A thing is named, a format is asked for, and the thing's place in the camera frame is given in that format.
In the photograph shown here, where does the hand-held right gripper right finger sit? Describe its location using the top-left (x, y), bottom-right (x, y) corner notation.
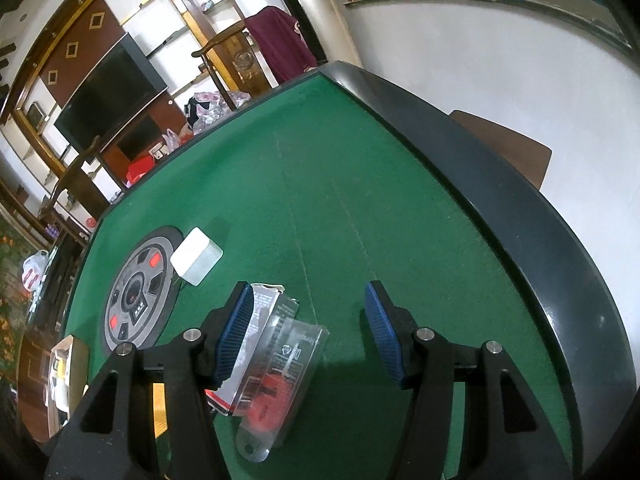
top-left (363, 280), bottom-right (573, 480)

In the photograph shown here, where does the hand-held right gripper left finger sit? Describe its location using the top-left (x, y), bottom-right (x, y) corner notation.
top-left (45, 281), bottom-right (254, 480)

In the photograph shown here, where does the clear blister pack red item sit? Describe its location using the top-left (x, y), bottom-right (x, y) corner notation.
top-left (234, 317), bottom-right (331, 462)

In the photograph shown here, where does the brown cardboard box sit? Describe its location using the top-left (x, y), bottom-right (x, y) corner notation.
top-left (49, 334), bottom-right (92, 428)

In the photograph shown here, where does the small white box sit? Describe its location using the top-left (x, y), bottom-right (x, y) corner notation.
top-left (170, 227), bottom-right (224, 287)

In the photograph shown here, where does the round grey control panel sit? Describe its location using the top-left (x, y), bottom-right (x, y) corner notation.
top-left (100, 225), bottom-right (185, 357)

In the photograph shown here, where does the green felt mahjong table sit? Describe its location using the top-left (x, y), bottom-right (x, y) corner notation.
top-left (57, 60), bottom-right (640, 480)

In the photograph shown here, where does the black table with white legs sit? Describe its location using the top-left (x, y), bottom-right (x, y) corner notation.
top-left (26, 232), bottom-right (83, 332)

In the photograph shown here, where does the white plastic bag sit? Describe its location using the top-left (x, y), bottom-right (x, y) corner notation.
top-left (21, 250), bottom-right (50, 292)

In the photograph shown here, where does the wooden armchair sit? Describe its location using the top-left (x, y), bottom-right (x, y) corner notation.
top-left (191, 17), bottom-right (282, 111)
top-left (39, 136), bottom-right (110, 233)

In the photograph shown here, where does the floral patterned cloth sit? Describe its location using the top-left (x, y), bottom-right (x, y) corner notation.
top-left (186, 91), bottom-right (252, 134)

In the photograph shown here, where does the black flat television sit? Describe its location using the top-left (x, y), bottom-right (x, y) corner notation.
top-left (53, 32), bottom-right (169, 155)

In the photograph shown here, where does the maroon cloth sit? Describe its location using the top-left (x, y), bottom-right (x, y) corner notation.
top-left (245, 5), bottom-right (319, 84)

